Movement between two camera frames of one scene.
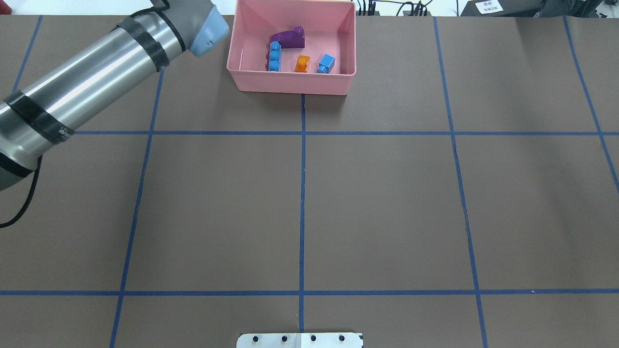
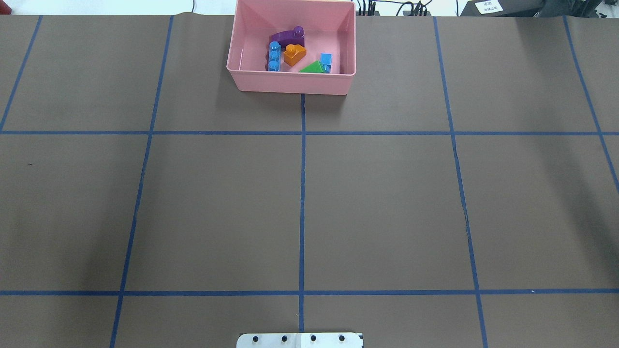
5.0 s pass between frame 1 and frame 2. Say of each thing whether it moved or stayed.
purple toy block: stayed
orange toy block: moved
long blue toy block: stayed
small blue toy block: stayed
